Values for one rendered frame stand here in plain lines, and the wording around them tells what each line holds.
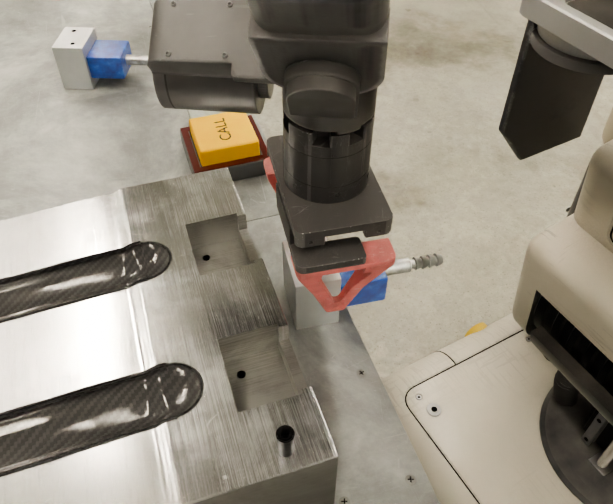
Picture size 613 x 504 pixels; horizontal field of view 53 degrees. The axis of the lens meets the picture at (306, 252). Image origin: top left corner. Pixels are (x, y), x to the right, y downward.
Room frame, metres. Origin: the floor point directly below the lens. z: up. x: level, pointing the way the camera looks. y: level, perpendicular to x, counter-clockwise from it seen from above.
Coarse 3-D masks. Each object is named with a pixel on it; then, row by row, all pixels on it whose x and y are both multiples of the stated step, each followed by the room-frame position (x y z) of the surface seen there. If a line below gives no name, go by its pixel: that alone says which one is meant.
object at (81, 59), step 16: (64, 32) 0.69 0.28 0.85; (80, 32) 0.69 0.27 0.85; (64, 48) 0.65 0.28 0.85; (80, 48) 0.65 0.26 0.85; (96, 48) 0.68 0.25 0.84; (112, 48) 0.68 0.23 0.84; (128, 48) 0.69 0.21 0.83; (64, 64) 0.65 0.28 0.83; (80, 64) 0.65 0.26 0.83; (96, 64) 0.66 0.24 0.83; (112, 64) 0.65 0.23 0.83; (128, 64) 0.67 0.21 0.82; (144, 64) 0.67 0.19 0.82; (64, 80) 0.65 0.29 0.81; (80, 80) 0.65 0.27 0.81; (96, 80) 0.67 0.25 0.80
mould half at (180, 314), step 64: (128, 192) 0.36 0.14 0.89; (192, 192) 0.36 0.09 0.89; (0, 256) 0.30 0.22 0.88; (64, 256) 0.30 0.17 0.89; (192, 256) 0.30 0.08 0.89; (64, 320) 0.24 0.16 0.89; (128, 320) 0.24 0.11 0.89; (192, 320) 0.24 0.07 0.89; (256, 320) 0.24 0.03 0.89; (0, 384) 0.20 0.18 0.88; (64, 384) 0.20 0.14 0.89; (128, 448) 0.15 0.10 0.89; (192, 448) 0.15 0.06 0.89; (256, 448) 0.15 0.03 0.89; (320, 448) 0.15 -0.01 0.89
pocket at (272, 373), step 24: (240, 336) 0.23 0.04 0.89; (264, 336) 0.23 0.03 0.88; (288, 336) 0.24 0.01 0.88; (240, 360) 0.23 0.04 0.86; (264, 360) 0.23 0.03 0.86; (288, 360) 0.22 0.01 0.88; (240, 384) 0.21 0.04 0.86; (264, 384) 0.21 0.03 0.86; (288, 384) 0.21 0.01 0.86; (240, 408) 0.19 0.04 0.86
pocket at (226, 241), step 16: (192, 224) 0.33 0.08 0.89; (208, 224) 0.33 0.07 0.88; (224, 224) 0.34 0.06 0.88; (240, 224) 0.34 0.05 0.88; (192, 240) 0.33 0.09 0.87; (208, 240) 0.33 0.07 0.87; (224, 240) 0.34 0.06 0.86; (240, 240) 0.34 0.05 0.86; (208, 256) 0.32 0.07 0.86; (224, 256) 0.32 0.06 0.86; (240, 256) 0.32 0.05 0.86; (256, 256) 0.31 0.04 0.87; (208, 272) 0.30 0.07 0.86
